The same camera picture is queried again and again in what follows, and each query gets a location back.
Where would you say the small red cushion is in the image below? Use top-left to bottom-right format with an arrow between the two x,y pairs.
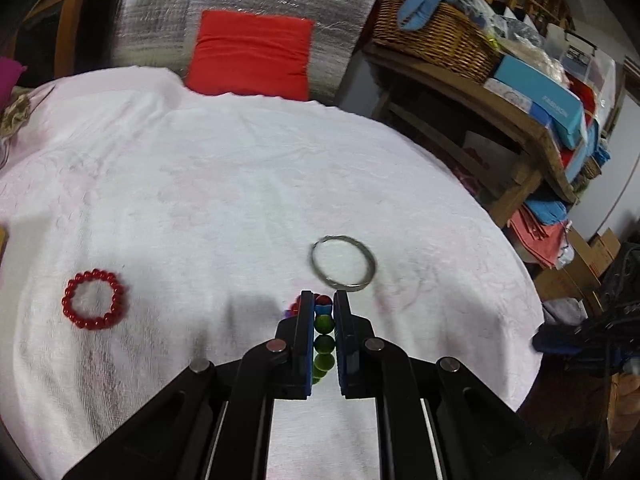
184,10 -> 316,102

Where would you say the wooden bench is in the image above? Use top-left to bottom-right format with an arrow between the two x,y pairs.
362,42 -> 581,226

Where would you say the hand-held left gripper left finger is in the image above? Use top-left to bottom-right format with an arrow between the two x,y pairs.
62,290 -> 316,480

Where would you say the silver foil insulation sheet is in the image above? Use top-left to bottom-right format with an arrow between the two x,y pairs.
107,0 -> 386,106

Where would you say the silver metal bangle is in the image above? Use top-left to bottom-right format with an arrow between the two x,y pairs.
310,234 -> 377,292

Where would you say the brown cardboard box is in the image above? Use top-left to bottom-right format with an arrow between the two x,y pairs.
567,227 -> 623,281
535,265 -> 603,318

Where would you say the teal cardboard box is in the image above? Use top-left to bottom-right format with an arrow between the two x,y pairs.
492,55 -> 586,150

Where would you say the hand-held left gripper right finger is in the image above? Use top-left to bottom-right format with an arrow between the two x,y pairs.
334,290 -> 586,480

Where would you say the white blanket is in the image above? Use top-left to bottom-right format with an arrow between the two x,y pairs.
0,65 -> 546,480

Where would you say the red bead bracelet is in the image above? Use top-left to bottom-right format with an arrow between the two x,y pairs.
61,270 -> 126,332

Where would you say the blue folded cloth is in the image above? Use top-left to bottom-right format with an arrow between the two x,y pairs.
522,199 -> 568,226

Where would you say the wooden pillar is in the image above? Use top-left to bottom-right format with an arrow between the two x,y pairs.
20,0 -> 131,76

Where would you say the wicker basket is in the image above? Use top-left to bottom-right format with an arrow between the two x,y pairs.
372,0 -> 503,85

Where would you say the clear plastic storage box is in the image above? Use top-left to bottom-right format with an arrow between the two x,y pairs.
547,22 -> 618,91

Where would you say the coral folded cloth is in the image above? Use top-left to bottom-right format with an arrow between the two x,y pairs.
507,207 -> 576,268

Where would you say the dried beige flower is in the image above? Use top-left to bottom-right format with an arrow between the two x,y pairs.
0,85 -> 56,136

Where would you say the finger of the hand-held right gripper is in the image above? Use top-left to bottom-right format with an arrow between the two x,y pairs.
531,324 -> 581,356

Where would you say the multicolour bead bracelet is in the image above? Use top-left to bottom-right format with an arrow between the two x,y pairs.
285,294 -> 337,386

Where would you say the pink cushion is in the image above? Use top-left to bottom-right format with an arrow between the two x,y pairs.
0,57 -> 26,91

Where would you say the red printed blanket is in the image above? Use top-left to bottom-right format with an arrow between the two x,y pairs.
570,77 -> 608,126

